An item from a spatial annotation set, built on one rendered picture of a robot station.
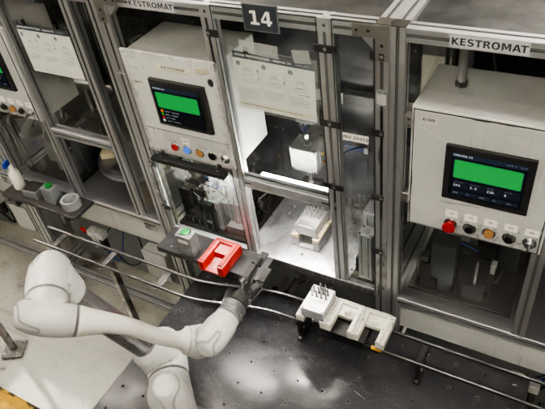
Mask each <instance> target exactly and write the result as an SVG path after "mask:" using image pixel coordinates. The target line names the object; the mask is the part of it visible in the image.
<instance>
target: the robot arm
mask: <svg viewBox="0 0 545 409"><path fill-rule="evenodd" d="M268 256H269V253H267V252H261V253H260V255H259V256H258V258H257V259H256V260H255V261H253V260H251V262H250V264H249V265H248V266H247V268H246V270H245V272H244V274H243V275H242V276H241V277H240V279H239V280H238V281H239V282H241V285H240V287H239V289H238V290H236V291H233V292H232V294H231V295H230V297H229V298H226V299H225V300H224V301H223V303H222V304H221V306H220V307H219V308H218V309H217V310H216V311H215V312H214V313H213V314H212V315H211V316H209V317H208V319H207V320H206V321H205V322H204V323H203V324H198V325H189V326H185V327H184V329H182V330H180V331H175V330H174V329H172V328H170V327H165V326H162V327H158V328H157V327H155V326H153V325H150V324H147V323H145V322H142V321H139V320H137V319H135V318H132V317H129V316H127V315H126V314H124V313H123V312H121V311H120V310H118V309H117V308H116V307H114V306H113V305H111V304H110V303H108V302H107V301H105V300H104V299H102V298H101V297H100V296H99V295H97V294H95V293H94V292H92V291H90V290H89V289H88V288H87V287H86V286H85V283H84V280H83V279H82V278H81V277H80V275H79V274H78V273H77V272H76V270H75V269H74V267H73V266H72V265H71V263H70V261H69V259H68V258H67V257H66V256H65V255H64V254H63V253H62V252H59V251H55V250H47V251H43V252H41V253H40V254H39V255H38V256H37V257H36V258H35V259H33V260H32V262H31V264H30V265H29V267H28V271H27V274H26V278H25V284H24V299H21V300H20V301H19V302H18V303H17V304H16V305H15V306H14V307H13V309H12V314H11V322H12V325H13V326H14V327H15V328H16V329H17V330H19V331H21V332H24V333H26V334H31V335H34V336H38V337H45V338H77V337H83V336H89V335H98V334H103V335H105V336H106V337H107V338H109V339H111V340H112V341H114V342H116V343H117V344H118V345H120V346H121V347H123V348H125V349H127V350H128V351H129V352H131V353H132V355H133V360H134V361H135V363H136V364H137V365H138V366H139V367H140V368H141V370H142V371H143V372H144V374H145V375H146V376H148V389H147V401H148V406H149V409H205V408H202V407H199V406H197V405H196V402H195V397H194V392H193V389H192V386H191V380H190V376H189V367H188V360H187V357H188V356H190V357H191V358H193V359H204V358H206V357H213V356H215V355H217V354H218V353H220V352H221V351H222V350H223V349H224V348H225V346H226V345H227V344H228V343H229V341H230V339H231V338H232V337H233V335H234V333H235V331H236V328H237V326H238V324H239V323H240V321H241V320H242V318H243V317H244V315H245V314H246V309H247V307H248V306H249V305H250V306H251V304H252V302H253V300H254V299H255V298H256V297H257V295H258V294H259V293H260V292H261V291H262V290H263V287H262V285H263V283H264V281H265V280H266V278H267V277H268V275H269V274H270V273H271V272H272V269H270V268H267V267H265V268H264V269H263V271H262V272H261V274H260V275H259V277H258V278H257V279H256V281H255V283H254V284H253V282H252V281H253V279H254V276H255V274H256V272H257V269H258V268H259V267H261V265H262V264H263V263H264V262H265V260H266V259H267V257H268ZM247 282H249V283H250V284H249V283H247ZM252 284H253V285H252Z"/></svg>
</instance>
